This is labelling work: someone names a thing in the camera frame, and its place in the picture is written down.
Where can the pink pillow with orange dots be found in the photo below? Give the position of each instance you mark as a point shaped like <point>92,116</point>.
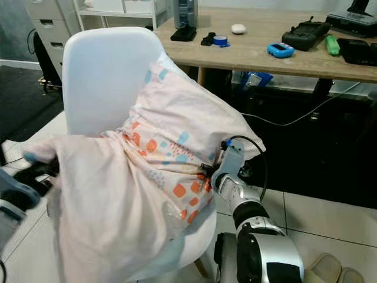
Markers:
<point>112,206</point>

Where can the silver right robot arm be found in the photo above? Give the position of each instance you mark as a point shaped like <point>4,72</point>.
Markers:
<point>271,259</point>

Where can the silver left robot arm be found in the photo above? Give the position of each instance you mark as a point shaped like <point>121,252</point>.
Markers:
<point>12,230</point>

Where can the white plastic chair wooden legs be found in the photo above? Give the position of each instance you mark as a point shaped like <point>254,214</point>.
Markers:
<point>100,82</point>

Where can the black foam floor mat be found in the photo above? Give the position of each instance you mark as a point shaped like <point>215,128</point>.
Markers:
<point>26,106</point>

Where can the dark grey robot leg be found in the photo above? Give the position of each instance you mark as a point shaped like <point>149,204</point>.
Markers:
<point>225,259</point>

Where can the blue and silver packet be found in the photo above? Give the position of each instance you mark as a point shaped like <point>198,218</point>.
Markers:
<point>256,79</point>

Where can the light wooden desk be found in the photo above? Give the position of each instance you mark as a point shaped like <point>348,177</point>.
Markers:
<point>253,59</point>

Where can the blue tape roll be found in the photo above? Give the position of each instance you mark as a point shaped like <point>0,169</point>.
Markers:
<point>220,41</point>

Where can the small black gadget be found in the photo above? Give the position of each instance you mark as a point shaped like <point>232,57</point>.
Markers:
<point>207,39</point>

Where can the blue handheld device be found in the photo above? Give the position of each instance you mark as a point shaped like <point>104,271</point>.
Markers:
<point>280,50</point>

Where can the small white round object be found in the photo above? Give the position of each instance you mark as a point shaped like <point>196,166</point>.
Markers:
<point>238,29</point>

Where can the beige slipper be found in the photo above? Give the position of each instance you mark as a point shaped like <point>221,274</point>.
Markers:
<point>323,270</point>
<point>351,276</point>

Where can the grey device on black stand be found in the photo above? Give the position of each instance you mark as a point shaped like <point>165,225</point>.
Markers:
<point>184,17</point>

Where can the white drawer cabinet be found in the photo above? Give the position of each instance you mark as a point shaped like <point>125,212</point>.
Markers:
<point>53,23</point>

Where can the black remote controller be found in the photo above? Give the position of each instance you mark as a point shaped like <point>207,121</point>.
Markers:
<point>305,36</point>

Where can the green cylindrical object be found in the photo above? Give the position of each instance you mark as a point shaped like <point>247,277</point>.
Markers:
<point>332,46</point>

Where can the white open shelf rack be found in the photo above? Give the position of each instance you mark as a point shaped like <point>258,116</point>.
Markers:
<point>123,13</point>

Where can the flat black case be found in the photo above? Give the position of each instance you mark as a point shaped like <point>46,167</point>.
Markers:
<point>358,52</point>

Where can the black monitor base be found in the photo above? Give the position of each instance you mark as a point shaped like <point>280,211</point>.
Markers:
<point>353,20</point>

